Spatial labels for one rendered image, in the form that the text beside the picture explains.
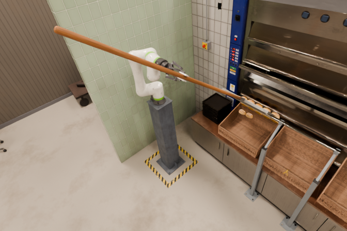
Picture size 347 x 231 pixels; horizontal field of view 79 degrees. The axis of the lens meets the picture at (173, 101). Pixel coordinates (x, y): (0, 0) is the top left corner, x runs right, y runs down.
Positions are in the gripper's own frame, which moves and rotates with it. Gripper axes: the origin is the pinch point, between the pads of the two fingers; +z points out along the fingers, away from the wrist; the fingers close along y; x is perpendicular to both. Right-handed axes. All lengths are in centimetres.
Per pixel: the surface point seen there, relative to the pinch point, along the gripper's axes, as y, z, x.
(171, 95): 48, -121, -137
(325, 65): -58, 47, -112
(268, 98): -11, 5, -153
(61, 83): 148, -365, -75
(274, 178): 61, 56, -141
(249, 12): -82, -35, -92
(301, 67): -52, 29, -119
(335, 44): -74, 48, -101
